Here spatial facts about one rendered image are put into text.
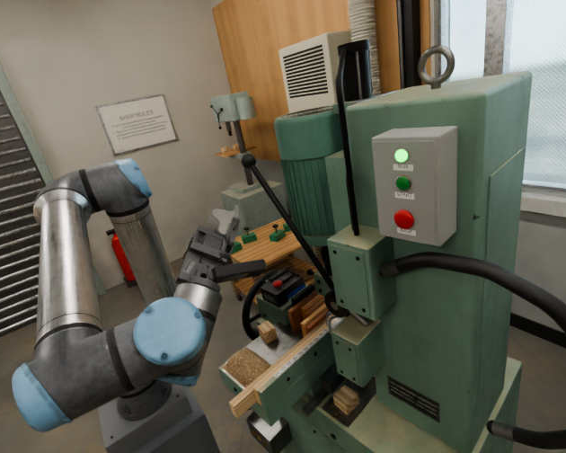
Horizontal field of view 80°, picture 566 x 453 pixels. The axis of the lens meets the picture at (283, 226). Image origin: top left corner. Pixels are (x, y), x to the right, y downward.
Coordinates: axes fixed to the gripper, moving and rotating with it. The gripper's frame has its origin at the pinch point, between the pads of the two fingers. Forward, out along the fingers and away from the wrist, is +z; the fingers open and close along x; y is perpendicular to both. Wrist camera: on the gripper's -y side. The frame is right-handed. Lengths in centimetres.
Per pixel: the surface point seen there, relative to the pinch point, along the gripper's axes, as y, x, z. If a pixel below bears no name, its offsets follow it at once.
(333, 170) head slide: -13.5, -18.0, 7.4
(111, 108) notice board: 106, 209, 182
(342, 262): -18.0, -18.1, -12.4
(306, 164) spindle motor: -9.3, -12.9, 10.3
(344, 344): -28.7, -5.0, -22.6
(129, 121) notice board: 89, 217, 182
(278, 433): -40, 43, -40
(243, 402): -17.7, 17.3, -36.0
